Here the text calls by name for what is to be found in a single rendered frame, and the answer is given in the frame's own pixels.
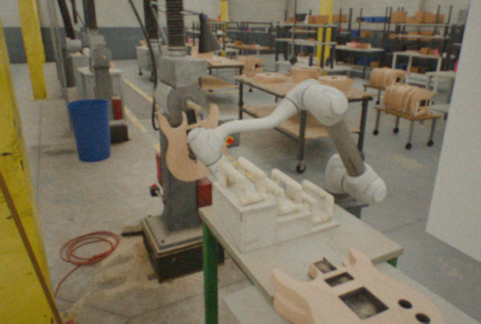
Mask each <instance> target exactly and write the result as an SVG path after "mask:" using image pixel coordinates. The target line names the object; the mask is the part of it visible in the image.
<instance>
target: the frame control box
mask: <svg viewBox="0 0 481 324"><path fill-rule="evenodd" d="M234 119H237V120H240V118H239V117H237V116H235V115H226V116H220V117H219V120H218V127H219V126H220V125H222V124H221V123H220V122H221V121H222V120H224V121H225V123H227V122H232V121H233V120H234ZM230 138H231V139H233V143H232V144H228V139H230ZM224 140H225V143H226V145H227V148H231V147H239V146H240V132H234V133H231V134H229V135H228V136H227V137H226V138H225V139H224Z"/></svg>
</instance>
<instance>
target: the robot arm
mask: <svg viewBox="0 0 481 324"><path fill-rule="evenodd" d="M347 107H348V101H347V98H346V97H345V95H344V94H343V93H342V92H340V91H339V90H338V89H335V88H333V87H329V86H326V85H322V84H319V83H318V82H317V81H316V80H315V79H307V80H306V81H303V82H301V83H300V84H298V85H297V86H296V87H295V88H293V89H292V90H291V91H290V92H289V93H288V94H287V95H286V97H285V98H284V99H283V100H282V102H281V103H280V104H279V105H278V107H277V108H276V109H275V111H274V112H273V113H272V114H271V115H269V116H267V117H264V118H260V119H246V120H238V121H232V122H227V123H225V124H222V125H220V126H219V127H217V128H215V129H208V130H206V129H204V128H202V127H197V128H194V129H193V130H191V131H190V133H189V135H188V144H189V145H190V148H189V150H190V151H189V153H188V156H189V158H191V159H192V160H193V161H195V163H197V162H198V161H201V162H202V163H203V164H204V165H205V167H206V168H207V169H208V171H209V173H211V175H212V176H214V178H216V179H218V163H219V161H221V160H222V159H223V160H225V161H226V162H227V163H228V164H230V165H231V166H232V167H233V168H235V167H234V165H233V164H232V163H231V162H230V160H229V159H228V158H227V157H226V156H225V155H224V154H223V153H222V152H221V148H222V146H223V140H224V139H225V138H226V137H227V136H228V135H229V134H231V133H234V132H252V131H263V130H267V129H272V128H274V127H276V126H278V125H279V124H281V123H282V122H284V121H286V120H287V119H289V118H290V117H292V116H293V115H295V114H297V113H298V112H300V111H301V110H308V111H310V112H311V113H312V115H313V116H315V118H317V120H318V121H319V122H320V123H321V124H322V125H324V126H325V128H326V130H327V132H328V134H329V136H330V138H331V141H332V142H333V144H334V146H335V148H336V151H337V152H338V154H334V155H333V156H332V157H331V158H330V160H329V161H328V164H327V166H326V173H325V184H324V190H323V191H325V192H327V193H329V194H330V195H331V196H333V198H334V204H336V205H337V204H341V203H345V202H356V201H357V200H361V201H362V202H366V203H377V202H381V201H382V200H383V199H384V197H385V195H386V193H387V187H386V185H385V184H384V181H383V180H382V179H380V178H379V176H378V175H377V174H376V173H375V171H374V170H373V169H372V168H371V167H370V166H369V165H368V164H366V163H364V162H363V159H362V158H361V155H360V153H359V151H358V149H357V146H356V144H355V141H354V139H353V137H352V135H351V132H350V130H349V128H348V126H347V123H346V121H345V119H344V113H345V112H346V110H347Z"/></svg>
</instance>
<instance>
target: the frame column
mask: <svg viewBox="0 0 481 324"><path fill-rule="evenodd" d="M159 136H160V157H161V169H162V190H163V198H164V199H165V206H164V207H163V211H162V214H161V218H162V221H163V222H164V223H165V226H166V227H167V229H168V230H169V231H170V232H173V231H176V230H181V229H185V228H188V227H193V226H196V225H201V224H200V222H199V217H198V201H197V180H193V181H182V180H179V179H178V178H176V177H175V176H174V175H173V174H172V173H171V171H170V170H169V168H168V166H167V161H166V154H167V149H168V140H167V137H166V135H165V133H164V132H163V131H162V130H161V128H160V125H159Z"/></svg>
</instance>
